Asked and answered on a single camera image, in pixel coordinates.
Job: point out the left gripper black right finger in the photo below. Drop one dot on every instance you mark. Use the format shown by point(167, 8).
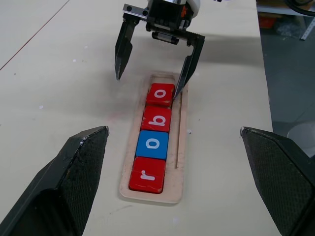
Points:
point(285, 186)

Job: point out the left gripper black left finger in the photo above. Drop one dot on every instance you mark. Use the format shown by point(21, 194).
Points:
point(49, 191)

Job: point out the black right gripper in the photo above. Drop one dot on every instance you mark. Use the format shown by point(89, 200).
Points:
point(165, 17)

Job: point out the red letter tile o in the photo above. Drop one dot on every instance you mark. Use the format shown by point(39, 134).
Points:
point(160, 94)

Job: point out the red letter tile b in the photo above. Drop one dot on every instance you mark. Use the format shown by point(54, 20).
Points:
point(157, 119)

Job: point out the blue letter tile o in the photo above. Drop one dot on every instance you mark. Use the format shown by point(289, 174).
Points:
point(152, 145)

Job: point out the wooden letter tray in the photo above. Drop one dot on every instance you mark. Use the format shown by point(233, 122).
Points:
point(182, 147)

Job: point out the red letter tile r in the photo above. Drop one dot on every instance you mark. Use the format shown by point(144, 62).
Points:
point(147, 175)

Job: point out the orange box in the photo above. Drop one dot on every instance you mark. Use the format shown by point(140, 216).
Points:
point(269, 20)

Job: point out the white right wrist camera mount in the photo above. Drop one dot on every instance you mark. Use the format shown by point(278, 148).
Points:
point(195, 7)

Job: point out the perforated metal rail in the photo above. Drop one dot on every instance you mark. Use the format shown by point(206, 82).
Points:
point(308, 29)

